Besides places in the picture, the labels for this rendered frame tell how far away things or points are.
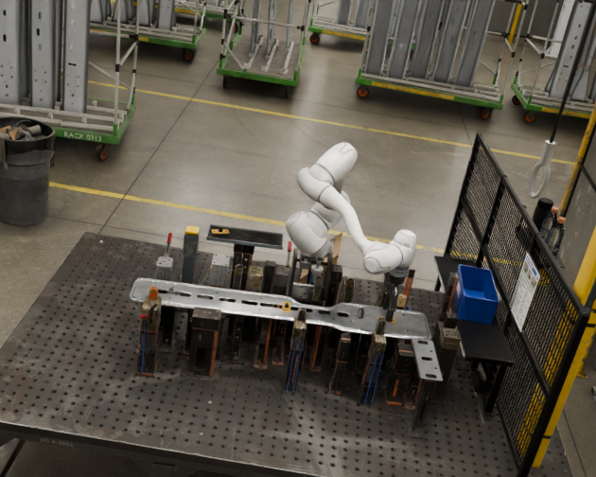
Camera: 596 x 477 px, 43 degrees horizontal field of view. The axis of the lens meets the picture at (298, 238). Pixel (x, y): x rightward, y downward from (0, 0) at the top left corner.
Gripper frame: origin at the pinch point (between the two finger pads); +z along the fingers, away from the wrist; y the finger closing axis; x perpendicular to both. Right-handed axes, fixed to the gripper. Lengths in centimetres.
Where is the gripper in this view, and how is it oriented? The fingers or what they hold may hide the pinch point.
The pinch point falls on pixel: (388, 310)
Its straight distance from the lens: 356.0
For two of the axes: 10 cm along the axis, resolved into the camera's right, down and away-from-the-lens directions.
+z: -1.5, 8.7, 4.6
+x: 9.9, 1.3, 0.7
